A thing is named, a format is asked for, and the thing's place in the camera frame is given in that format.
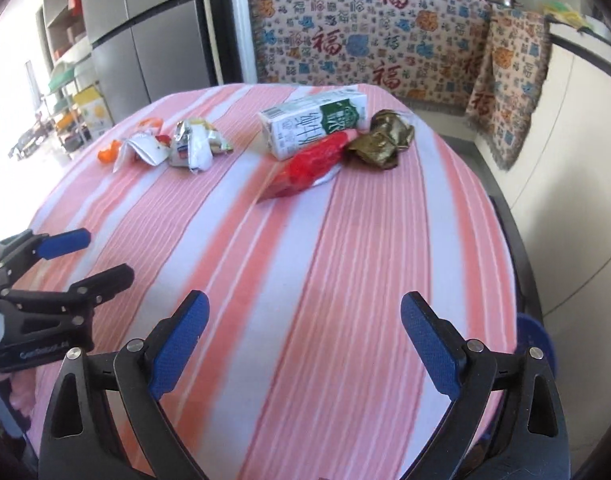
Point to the red plastic bag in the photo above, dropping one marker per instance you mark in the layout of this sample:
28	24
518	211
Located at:
310	165

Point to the black round table frame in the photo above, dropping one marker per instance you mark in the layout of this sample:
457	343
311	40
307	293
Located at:
523	260

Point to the green gold wrapper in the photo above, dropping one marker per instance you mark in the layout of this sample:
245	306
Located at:
383	142

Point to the large printed blanket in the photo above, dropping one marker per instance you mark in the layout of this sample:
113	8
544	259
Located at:
360	35

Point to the orange snack wrapper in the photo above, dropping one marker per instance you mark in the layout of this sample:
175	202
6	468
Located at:
107	154

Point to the grey refrigerator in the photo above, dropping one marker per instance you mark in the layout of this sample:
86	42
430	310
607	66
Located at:
150	35

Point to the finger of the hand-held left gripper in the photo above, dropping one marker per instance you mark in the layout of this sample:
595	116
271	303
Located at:
63	242
103	280

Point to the small printed blanket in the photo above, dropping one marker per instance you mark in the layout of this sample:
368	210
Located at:
510	90

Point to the pink striped tablecloth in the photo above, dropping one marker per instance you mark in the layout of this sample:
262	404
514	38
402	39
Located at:
285	285

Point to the silver wrapper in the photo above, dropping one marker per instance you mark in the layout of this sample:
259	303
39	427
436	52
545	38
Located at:
195	150

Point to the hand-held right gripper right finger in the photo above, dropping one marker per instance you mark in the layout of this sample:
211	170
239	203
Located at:
433	345

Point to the rack with plastic basins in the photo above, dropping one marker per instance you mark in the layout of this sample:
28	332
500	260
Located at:
60	80

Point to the yellow cardboard box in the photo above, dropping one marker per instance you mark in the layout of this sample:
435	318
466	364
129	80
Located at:
93	107

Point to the yellow green plastic bag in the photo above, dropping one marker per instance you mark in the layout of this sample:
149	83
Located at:
565	12

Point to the cream kitchen cabinet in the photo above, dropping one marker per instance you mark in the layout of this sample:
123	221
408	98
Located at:
575	160

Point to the blue plastic wastebasket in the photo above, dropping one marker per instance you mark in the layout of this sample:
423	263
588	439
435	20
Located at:
535	335

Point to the dark wall shelf cabinet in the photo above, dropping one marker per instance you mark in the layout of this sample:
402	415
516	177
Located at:
60	25

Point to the white green milk carton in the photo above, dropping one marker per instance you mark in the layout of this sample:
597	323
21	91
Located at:
305	127

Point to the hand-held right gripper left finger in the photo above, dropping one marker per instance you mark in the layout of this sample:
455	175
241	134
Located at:
178	350

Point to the white wrapper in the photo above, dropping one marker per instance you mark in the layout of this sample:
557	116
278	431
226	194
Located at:
143	150

